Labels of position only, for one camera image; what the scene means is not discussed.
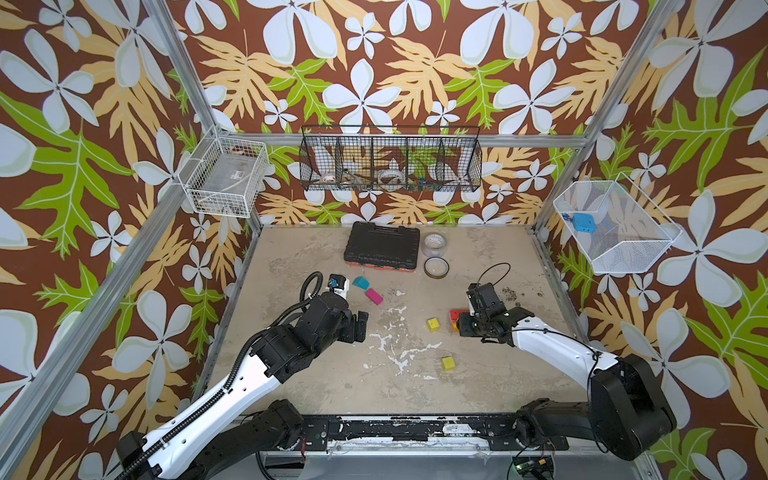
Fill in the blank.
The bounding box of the blue object in basket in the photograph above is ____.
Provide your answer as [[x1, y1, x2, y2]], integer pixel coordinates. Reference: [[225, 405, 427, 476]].
[[570, 213, 597, 234]]

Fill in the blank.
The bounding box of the teal block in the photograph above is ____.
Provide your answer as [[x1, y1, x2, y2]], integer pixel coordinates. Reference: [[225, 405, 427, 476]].
[[353, 276, 371, 292]]

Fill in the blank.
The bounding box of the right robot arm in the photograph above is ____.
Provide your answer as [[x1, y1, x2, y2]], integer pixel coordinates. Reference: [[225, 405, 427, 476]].
[[457, 283, 677, 461]]

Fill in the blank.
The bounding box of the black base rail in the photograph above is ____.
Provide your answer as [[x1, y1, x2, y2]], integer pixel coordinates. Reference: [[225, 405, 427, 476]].
[[300, 413, 569, 452]]

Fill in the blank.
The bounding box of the red block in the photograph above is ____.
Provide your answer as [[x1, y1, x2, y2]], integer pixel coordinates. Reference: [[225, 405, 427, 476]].
[[449, 310, 469, 323]]

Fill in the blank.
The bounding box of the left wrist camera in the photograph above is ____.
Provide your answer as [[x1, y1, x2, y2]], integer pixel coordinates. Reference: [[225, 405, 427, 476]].
[[327, 274, 350, 299]]

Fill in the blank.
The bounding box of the white wire basket left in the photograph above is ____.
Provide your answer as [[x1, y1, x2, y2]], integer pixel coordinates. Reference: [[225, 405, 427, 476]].
[[180, 136, 270, 218]]

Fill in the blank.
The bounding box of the white wire basket right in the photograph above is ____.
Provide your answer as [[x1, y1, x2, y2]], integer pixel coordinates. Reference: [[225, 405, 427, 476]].
[[554, 174, 682, 275]]

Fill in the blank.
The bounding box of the magenta block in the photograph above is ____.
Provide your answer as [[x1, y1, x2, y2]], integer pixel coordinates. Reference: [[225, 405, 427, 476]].
[[365, 288, 383, 305]]

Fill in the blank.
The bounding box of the black tool case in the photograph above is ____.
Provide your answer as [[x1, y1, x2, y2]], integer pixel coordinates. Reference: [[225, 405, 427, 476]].
[[343, 222, 421, 271]]

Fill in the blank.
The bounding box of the brown tape roll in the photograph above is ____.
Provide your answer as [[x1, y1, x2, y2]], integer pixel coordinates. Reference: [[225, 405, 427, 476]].
[[423, 256, 450, 279]]

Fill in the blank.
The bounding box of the aluminium frame post left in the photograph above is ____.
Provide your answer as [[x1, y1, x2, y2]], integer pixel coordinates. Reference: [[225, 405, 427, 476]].
[[1, 126, 247, 478]]

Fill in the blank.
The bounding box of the clear tape roll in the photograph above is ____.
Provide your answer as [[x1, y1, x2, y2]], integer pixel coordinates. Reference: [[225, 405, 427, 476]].
[[421, 233, 447, 258]]

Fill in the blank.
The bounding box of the aluminium frame post right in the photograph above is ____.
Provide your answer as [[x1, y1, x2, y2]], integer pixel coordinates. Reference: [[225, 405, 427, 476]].
[[532, 0, 684, 233]]

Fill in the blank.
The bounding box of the aluminium frame post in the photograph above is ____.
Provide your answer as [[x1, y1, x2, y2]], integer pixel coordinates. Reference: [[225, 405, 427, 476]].
[[1, 126, 247, 478], [532, 0, 684, 233]]

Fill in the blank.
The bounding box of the white wire basket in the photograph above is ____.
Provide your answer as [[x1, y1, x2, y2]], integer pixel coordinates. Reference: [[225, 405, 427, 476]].
[[180, 136, 270, 218], [554, 174, 682, 275]]

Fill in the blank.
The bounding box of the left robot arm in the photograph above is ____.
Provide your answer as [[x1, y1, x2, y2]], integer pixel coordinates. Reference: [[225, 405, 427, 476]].
[[117, 291, 369, 479]]

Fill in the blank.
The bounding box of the black wire basket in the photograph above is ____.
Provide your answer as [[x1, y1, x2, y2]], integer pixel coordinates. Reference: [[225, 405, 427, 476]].
[[297, 125, 483, 192]]

